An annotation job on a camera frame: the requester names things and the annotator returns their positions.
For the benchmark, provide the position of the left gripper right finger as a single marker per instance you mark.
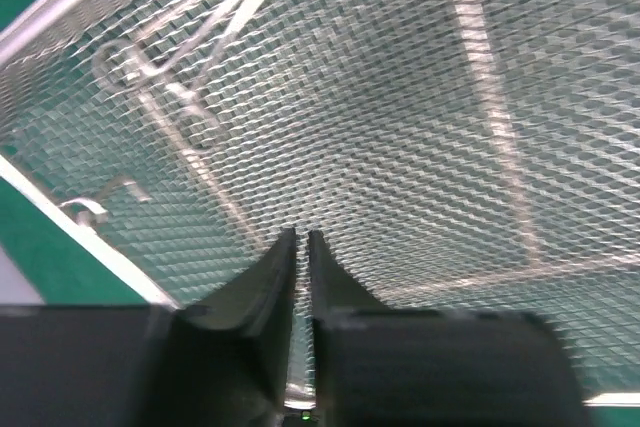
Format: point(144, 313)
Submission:
point(381, 366)

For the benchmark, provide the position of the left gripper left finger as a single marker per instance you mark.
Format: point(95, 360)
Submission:
point(220, 361)

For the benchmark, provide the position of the green surgical drape cloth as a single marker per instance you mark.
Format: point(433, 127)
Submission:
point(45, 267)

